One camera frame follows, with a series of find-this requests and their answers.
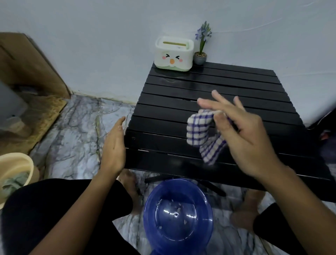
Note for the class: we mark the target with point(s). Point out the person's right leg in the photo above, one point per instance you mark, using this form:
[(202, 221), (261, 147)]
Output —
[(273, 226)]

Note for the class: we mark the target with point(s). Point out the brown woven mat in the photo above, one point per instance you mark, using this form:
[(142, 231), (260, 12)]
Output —
[(39, 118)]

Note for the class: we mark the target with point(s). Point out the white tissue box with face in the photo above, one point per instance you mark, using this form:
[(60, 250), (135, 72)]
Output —
[(173, 56)]

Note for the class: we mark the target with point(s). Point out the grey blurred object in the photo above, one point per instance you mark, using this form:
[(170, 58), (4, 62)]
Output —
[(9, 105)]

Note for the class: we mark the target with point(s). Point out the black slatted folding table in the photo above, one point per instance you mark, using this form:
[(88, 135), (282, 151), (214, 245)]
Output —
[(210, 78)]

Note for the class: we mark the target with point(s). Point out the person's right forearm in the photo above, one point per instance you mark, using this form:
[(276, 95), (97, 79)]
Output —
[(299, 210)]

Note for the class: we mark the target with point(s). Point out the person's left foot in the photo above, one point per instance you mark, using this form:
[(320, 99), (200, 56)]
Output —
[(130, 189)]

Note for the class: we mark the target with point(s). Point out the person's left hand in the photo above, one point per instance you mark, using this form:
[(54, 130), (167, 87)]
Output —
[(113, 149)]

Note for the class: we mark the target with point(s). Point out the person's left forearm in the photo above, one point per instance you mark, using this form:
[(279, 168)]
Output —
[(70, 215)]

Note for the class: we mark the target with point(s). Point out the person's right hand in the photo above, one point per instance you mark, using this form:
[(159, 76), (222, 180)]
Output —
[(249, 141)]

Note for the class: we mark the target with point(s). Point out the small potted purple flower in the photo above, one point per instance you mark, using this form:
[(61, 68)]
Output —
[(200, 56)]

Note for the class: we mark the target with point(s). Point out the person's leg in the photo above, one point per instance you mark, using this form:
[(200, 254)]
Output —
[(273, 226), (39, 205)]

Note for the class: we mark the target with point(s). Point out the green cloth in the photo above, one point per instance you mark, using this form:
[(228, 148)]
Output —
[(14, 182)]

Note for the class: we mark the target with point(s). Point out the person's left fingers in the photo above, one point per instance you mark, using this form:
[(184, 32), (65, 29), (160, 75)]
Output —
[(118, 131)]

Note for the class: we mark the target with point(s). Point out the person's foot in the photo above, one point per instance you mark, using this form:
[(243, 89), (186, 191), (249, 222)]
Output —
[(130, 189), (248, 212)]

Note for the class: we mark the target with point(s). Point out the person's right middle finger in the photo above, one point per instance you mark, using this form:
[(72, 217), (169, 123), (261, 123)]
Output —
[(223, 101)]

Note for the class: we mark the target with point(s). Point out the purple checked white cloth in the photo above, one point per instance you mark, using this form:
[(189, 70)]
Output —
[(197, 128)]

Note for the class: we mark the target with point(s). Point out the person's right foot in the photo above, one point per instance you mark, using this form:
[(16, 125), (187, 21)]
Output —
[(248, 212)]

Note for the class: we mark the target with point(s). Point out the beige plastic basin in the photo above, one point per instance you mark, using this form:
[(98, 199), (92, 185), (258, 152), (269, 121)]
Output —
[(18, 164)]

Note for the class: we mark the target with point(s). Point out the person's right thumb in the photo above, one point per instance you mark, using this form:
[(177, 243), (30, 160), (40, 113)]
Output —
[(223, 127)]

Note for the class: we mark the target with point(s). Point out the person's left leg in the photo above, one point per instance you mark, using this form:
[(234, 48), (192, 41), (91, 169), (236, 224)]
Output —
[(39, 205)]

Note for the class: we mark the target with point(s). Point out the dark object with red spot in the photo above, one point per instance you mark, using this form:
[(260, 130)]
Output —
[(324, 131)]

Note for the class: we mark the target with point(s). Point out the blue transparent plastic bowl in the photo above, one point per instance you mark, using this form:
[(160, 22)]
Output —
[(181, 231)]

